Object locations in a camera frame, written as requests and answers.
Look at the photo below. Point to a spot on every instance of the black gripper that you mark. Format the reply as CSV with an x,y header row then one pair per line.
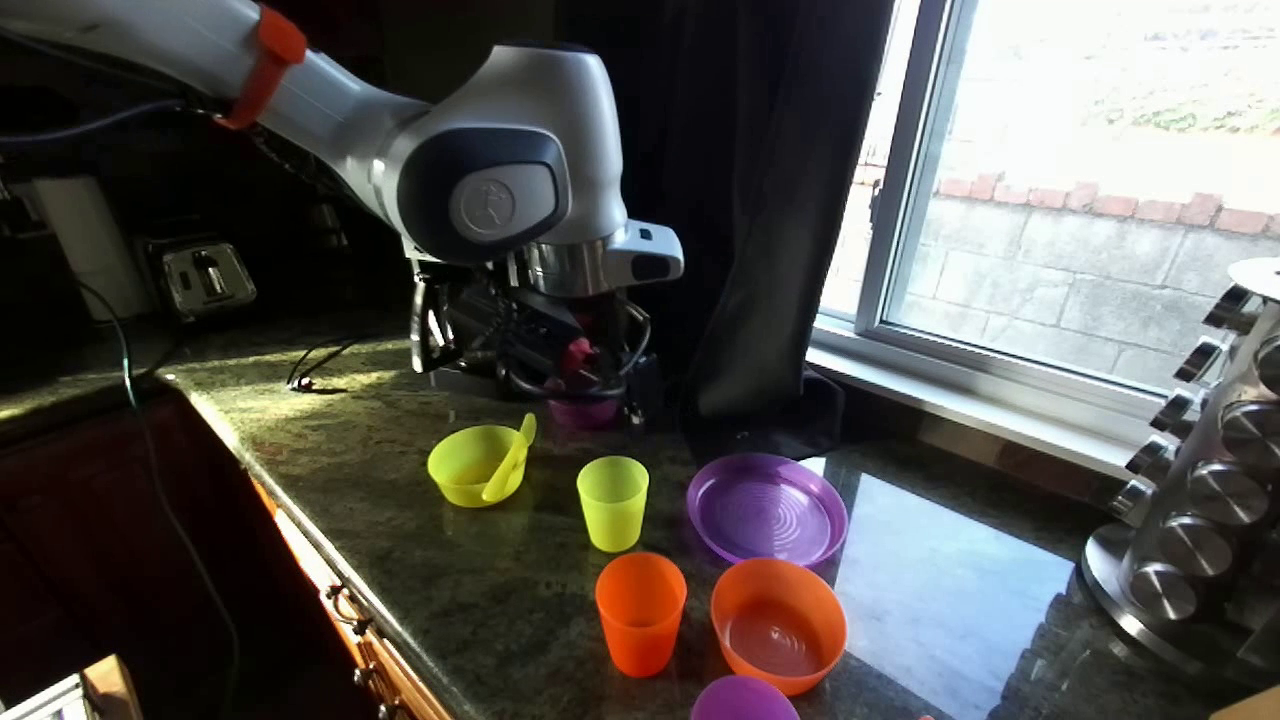
x,y
525,343

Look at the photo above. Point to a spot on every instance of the yellow plastic cup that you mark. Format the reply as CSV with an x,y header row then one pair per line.
x,y
613,499

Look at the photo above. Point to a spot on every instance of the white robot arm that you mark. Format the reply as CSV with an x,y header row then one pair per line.
x,y
506,194

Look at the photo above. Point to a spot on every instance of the orange plastic cup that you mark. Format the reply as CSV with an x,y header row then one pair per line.
x,y
641,604

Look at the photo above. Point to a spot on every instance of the purple plastic cup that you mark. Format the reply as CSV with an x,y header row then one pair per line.
x,y
737,698

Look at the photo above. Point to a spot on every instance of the yellow plastic bowl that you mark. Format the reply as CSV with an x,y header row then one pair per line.
x,y
464,458

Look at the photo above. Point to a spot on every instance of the small purple bowl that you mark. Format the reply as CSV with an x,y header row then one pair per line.
x,y
585,415

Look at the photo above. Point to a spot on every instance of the dark curtain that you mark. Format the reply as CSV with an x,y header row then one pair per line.
x,y
742,130

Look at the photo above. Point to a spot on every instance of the purple plastic plate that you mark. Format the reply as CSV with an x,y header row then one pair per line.
x,y
765,506

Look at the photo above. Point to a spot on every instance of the wooden cabinet drawers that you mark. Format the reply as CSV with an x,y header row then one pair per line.
x,y
378,665

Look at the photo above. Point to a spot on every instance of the orange plastic bowl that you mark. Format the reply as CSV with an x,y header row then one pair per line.
x,y
777,620

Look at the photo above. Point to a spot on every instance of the wall power outlet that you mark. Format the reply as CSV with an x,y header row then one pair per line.
x,y
204,277

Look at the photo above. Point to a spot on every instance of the window frame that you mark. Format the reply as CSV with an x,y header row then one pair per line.
x,y
1047,205

